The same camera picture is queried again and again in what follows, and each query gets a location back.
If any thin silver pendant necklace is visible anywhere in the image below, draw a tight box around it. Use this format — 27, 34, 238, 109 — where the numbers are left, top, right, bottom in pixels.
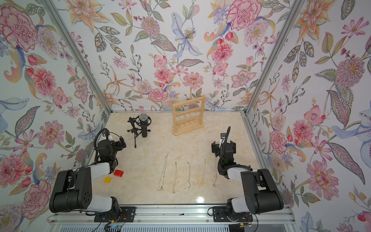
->
184, 161, 192, 191

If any gold chain necklace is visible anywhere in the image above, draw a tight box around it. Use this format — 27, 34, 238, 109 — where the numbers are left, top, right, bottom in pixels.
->
172, 161, 178, 194

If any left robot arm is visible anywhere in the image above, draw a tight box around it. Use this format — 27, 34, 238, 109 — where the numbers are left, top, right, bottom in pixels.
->
49, 128, 126, 221

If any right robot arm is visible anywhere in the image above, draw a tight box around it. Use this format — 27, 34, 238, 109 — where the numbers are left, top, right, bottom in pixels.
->
211, 127, 284, 222

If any wooden jewelry display stand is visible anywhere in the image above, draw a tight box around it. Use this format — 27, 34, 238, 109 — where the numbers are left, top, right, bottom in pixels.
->
172, 95, 206, 136

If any red toy brick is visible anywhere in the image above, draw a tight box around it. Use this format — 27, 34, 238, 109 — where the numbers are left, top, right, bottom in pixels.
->
114, 170, 124, 177

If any black microphone with mesh head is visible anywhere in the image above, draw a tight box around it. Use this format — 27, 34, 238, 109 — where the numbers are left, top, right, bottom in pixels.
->
139, 113, 151, 138

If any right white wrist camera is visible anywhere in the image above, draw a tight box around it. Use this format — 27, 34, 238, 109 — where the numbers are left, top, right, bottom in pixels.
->
219, 133, 227, 146

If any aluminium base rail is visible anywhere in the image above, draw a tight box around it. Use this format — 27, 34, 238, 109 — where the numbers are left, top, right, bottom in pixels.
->
46, 204, 296, 226

